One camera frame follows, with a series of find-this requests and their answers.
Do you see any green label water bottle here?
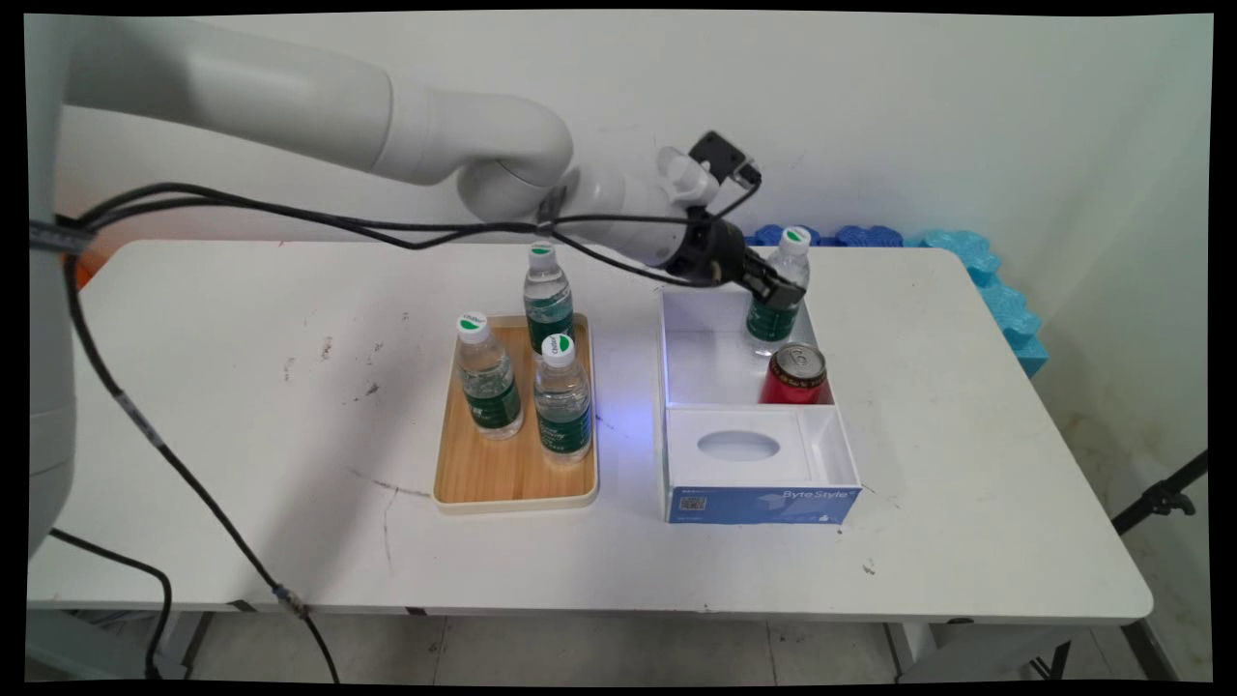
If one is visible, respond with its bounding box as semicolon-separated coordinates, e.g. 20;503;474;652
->
523;242;575;361
533;333;593;465
456;311;526;442
746;227;813;346

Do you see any black base cable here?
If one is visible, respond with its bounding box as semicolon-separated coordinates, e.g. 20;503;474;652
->
48;527;175;680

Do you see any light blue foam mat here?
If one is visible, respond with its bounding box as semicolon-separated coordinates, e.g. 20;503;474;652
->
904;230;1050;380

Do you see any black tripod leg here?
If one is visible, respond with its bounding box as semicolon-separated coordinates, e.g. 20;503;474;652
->
1111;449;1209;537

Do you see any black camera cable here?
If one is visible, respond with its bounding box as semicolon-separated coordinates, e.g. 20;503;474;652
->
58;164;764;252

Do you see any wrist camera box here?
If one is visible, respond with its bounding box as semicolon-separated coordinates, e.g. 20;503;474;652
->
689;130;762;189

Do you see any white box with blue front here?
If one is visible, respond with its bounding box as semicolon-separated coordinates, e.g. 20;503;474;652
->
659;286;863;526

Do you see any wooden tray with cream rim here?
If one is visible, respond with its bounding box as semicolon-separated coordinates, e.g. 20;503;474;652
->
432;312;599;513

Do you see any red soda can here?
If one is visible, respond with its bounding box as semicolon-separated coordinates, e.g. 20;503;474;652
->
759;342;830;405

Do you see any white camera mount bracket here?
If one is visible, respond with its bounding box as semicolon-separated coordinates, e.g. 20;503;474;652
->
657;145;722;206

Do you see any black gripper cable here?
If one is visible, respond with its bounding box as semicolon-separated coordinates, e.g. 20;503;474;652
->
58;188;728;289

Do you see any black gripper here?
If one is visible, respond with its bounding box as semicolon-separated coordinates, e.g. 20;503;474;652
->
667;217;809;312

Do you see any black taped cable bundle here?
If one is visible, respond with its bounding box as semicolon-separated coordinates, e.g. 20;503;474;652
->
60;232;341;683

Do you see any grey table leg frame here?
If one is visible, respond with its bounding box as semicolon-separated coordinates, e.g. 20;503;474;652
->
884;619;1180;683
27;609;216;682

